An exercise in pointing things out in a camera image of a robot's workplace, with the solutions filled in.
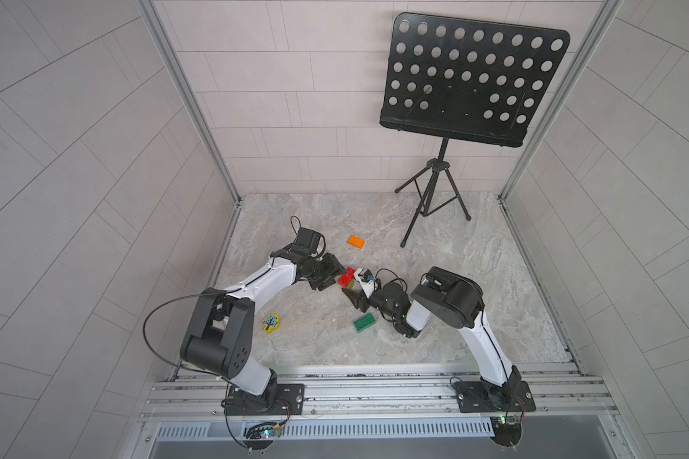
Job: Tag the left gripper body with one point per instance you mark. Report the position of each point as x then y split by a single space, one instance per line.
321 272

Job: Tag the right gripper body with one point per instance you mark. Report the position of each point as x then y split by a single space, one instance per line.
379 302

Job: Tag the red lego brick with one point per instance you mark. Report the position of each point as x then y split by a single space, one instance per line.
346 278

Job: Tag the green lego brick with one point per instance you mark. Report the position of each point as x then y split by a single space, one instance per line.
365 322

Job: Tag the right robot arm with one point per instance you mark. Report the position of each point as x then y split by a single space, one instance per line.
458 302

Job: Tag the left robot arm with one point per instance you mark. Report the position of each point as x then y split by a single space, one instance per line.
220 332

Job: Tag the orange curved lego brick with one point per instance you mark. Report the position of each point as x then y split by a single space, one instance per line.
356 242

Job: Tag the yellow sticker on table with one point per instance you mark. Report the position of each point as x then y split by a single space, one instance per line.
271 323

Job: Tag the left circuit board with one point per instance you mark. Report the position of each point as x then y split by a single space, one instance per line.
261 436

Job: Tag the circuit board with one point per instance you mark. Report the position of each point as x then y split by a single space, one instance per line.
507 430
261 436

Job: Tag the right circuit board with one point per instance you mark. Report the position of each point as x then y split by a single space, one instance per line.
507 430

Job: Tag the black music stand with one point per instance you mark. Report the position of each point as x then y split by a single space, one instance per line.
466 80

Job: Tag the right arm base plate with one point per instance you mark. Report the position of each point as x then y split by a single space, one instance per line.
484 397

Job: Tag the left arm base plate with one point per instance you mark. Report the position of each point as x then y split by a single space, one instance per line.
287 399

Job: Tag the aluminium rail frame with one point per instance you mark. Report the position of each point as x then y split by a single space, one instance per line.
575 413

